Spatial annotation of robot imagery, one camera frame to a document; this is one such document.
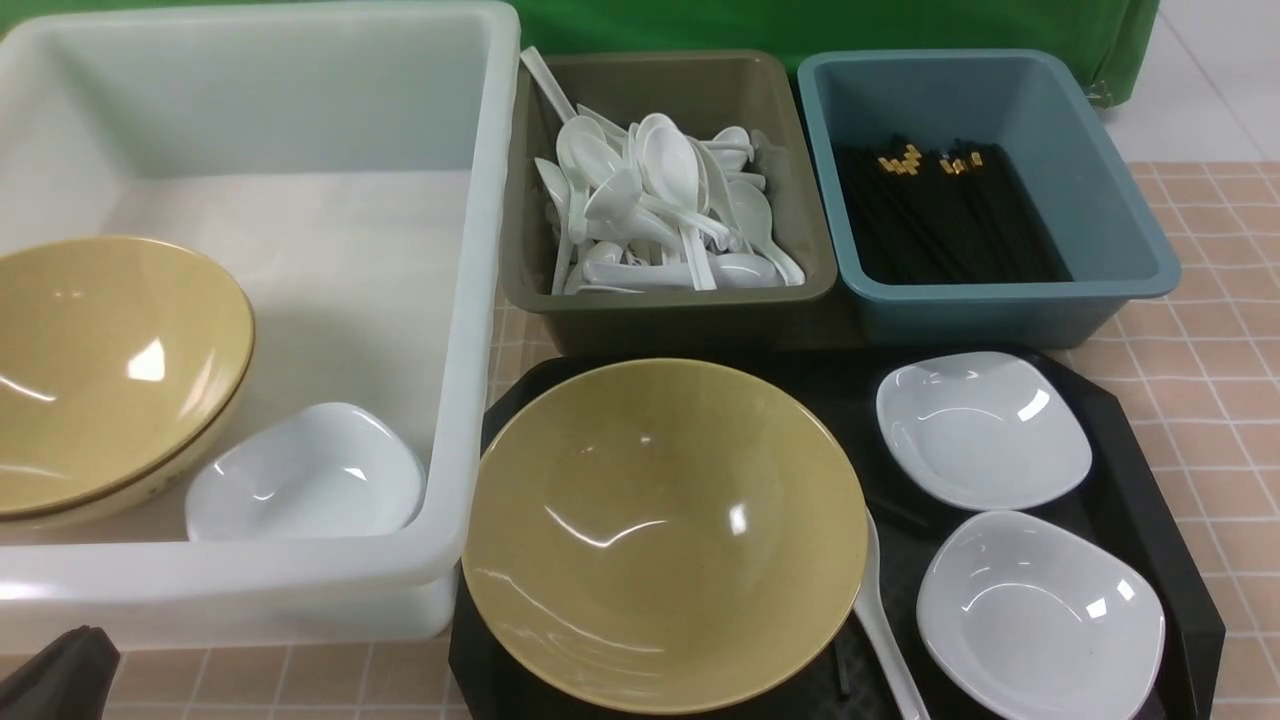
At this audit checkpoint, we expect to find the yellow bowl in tub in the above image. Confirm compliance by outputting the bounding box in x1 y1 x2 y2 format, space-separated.
1 236 256 529

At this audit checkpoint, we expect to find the pile of white spoons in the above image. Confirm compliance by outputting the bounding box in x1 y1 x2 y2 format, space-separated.
520 47 806 296

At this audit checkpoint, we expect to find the blue plastic bin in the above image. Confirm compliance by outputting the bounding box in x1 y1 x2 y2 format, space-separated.
797 49 1181 348

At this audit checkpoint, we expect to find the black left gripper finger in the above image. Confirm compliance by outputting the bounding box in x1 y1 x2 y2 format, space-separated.
1 626 122 719

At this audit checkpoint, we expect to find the white dish in tub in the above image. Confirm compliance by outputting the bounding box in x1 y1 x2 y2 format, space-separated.
184 402 428 542

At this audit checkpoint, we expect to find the white ceramic soup spoon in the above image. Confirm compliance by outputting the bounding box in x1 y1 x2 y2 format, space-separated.
854 510 931 719

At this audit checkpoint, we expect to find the white square dish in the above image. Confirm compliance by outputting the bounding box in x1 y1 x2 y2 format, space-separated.
916 511 1166 719
876 351 1094 512

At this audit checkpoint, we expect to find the olive brown plastic bin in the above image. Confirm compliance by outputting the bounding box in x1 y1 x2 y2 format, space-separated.
498 49 838 356

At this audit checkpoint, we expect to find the black chopstick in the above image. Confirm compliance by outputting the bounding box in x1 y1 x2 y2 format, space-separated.
865 495 931 532

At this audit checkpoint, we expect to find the yellow noodle bowl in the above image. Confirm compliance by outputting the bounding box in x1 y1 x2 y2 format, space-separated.
461 357 869 716

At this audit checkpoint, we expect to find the black plastic serving tray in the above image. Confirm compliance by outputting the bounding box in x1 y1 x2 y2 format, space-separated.
448 347 1226 719

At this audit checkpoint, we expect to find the pile of black chopsticks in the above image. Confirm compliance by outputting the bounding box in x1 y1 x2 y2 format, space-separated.
833 135 1073 286

